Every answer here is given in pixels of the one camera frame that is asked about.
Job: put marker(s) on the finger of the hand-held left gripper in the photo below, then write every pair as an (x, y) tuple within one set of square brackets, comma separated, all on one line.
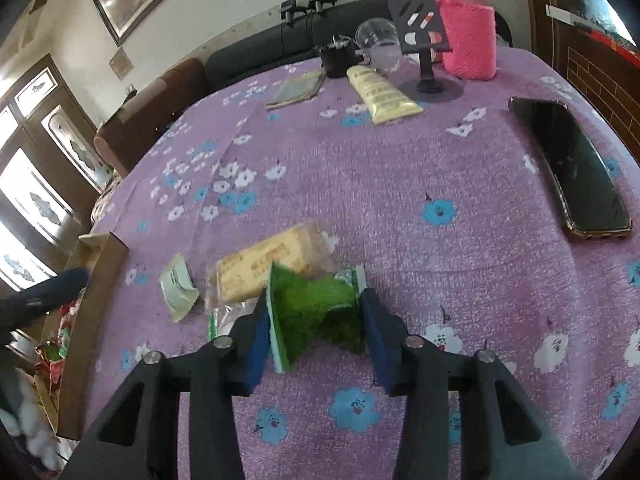
[(55, 287)]

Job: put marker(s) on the white fluffy cloth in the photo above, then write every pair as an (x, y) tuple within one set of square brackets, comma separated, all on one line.
[(30, 435)]

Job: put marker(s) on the black phone stand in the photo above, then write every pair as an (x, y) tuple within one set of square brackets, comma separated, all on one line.
[(415, 15)]

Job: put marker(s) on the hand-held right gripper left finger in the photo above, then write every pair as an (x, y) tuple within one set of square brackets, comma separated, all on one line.
[(257, 350)]

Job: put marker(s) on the olive folded pouch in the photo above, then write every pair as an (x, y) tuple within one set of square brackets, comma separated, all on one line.
[(297, 91)]

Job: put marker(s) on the bottle in pink knit sleeve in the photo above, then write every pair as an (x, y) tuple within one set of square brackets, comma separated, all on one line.
[(467, 35)]

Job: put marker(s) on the red and white snack packet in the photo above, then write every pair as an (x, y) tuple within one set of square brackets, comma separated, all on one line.
[(68, 322)]

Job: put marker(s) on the brown armchair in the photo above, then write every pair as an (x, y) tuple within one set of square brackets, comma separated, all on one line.
[(145, 115)]

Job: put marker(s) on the clear plastic cup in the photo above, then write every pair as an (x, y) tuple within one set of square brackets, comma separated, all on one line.
[(375, 35)]

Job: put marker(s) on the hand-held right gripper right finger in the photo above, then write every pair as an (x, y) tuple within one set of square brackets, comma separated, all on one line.
[(380, 350)]

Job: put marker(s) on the green packet with yellow label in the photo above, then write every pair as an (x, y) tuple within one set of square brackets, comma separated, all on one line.
[(320, 310)]

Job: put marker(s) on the clear packet with green edges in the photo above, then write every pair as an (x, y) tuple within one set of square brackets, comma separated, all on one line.
[(220, 317)]

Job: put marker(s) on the black clamp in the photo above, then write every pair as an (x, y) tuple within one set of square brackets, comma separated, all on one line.
[(290, 10), (319, 0)]

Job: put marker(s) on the white pale green snack packet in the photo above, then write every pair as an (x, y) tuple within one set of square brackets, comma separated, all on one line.
[(177, 287)]

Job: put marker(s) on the purple floral tablecloth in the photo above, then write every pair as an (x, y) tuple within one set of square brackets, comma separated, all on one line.
[(375, 185)]

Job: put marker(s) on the pale yellow biscuit packet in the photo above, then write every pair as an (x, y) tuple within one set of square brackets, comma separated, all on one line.
[(260, 265)]

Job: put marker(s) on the brown cardboard box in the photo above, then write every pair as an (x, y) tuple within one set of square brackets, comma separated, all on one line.
[(105, 300)]

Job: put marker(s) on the black pouch with tools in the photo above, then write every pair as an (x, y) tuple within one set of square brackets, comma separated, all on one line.
[(337, 62)]

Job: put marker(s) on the black sofa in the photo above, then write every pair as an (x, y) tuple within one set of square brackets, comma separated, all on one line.
[(250, 60)]

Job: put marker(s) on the brown wooden cabinet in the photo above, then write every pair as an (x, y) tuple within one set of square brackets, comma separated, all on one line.
[(595, 70)]

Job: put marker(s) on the cream yellow tube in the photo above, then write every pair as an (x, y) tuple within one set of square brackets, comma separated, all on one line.
[(382, 95)]

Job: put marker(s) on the black smartphone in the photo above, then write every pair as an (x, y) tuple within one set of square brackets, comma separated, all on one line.
[(570, 170)]

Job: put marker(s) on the wooden glass door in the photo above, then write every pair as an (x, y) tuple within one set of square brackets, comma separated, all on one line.
[(40, 125)]

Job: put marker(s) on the small wall plaque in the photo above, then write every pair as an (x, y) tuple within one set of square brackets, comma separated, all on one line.
[(120, 63)]

